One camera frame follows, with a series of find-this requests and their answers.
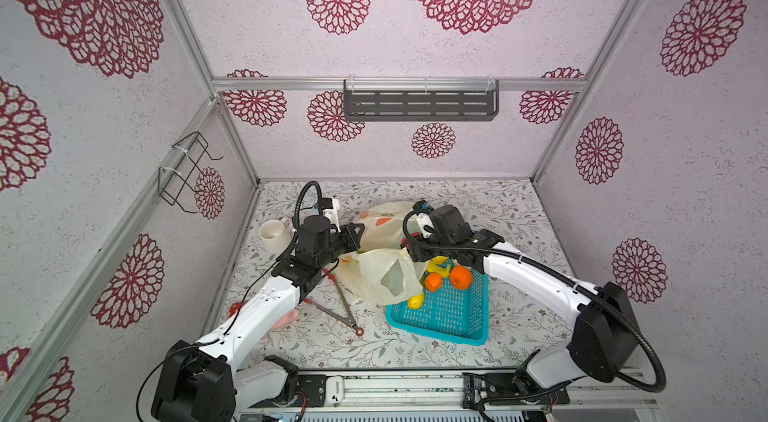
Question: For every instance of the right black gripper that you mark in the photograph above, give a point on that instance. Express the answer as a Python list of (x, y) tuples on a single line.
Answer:
[(415, 245)]

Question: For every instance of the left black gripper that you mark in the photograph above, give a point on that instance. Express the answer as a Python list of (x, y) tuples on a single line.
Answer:
[(353, 241)]

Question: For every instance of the yellow banana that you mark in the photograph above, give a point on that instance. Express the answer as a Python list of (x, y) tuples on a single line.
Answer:
[(440, 265)]

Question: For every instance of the orange tangerine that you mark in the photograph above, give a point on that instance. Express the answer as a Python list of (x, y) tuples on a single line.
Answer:
[(433, 282), (461, 277)]

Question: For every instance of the cream printed plastic bag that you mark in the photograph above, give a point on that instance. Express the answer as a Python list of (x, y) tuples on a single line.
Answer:
[(381, 271)]

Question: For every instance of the yellow lemon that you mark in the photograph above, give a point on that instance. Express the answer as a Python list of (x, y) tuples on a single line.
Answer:
[(416, 302)]

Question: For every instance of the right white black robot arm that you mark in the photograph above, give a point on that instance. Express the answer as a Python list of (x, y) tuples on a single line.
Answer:
[(606, 342)]

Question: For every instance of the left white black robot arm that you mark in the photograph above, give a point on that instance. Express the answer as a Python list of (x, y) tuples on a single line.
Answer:
[(240, 326)]

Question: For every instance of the white ceramic mug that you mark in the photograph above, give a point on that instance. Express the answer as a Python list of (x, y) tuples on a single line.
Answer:
[(276, 235)]

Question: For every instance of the metal tongs red tips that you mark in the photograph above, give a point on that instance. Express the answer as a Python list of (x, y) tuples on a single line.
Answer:
[(341, 311)]

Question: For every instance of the teal plastic basket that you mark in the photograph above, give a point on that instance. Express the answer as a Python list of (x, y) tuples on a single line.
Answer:
[(448, 314)]

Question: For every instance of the grey wall shelf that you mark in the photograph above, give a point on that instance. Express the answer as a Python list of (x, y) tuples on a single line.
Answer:
[(419, 105)]

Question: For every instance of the black wire wall rack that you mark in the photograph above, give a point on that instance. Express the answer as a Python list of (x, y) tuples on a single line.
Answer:
[(174, 180)]

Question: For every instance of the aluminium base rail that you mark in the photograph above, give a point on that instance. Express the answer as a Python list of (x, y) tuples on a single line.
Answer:
[(374, 391)]

